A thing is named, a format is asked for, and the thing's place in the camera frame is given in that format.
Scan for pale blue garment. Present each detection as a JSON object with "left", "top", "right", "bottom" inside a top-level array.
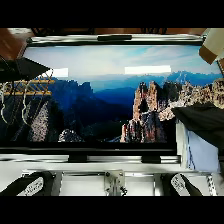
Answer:
[{"left": 175, "top": 119, "right": 222, "bottom": 173}]

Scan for cardboard box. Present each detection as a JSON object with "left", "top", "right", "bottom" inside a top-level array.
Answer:
[{"left": 198, "top": 27, "right": 224, "bottom": 66}]

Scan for silver frame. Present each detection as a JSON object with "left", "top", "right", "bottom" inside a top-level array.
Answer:
[{"left": 0, "top": 33, "right": 224, "bottom": 197}]

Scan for black garment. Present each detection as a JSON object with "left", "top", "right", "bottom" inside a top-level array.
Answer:
[
  {"left": 0, "top": 57, "right": 52, "bottom": 83},
  {"left": 171, "top": 102, "right": 224, "bottom": 168}
]

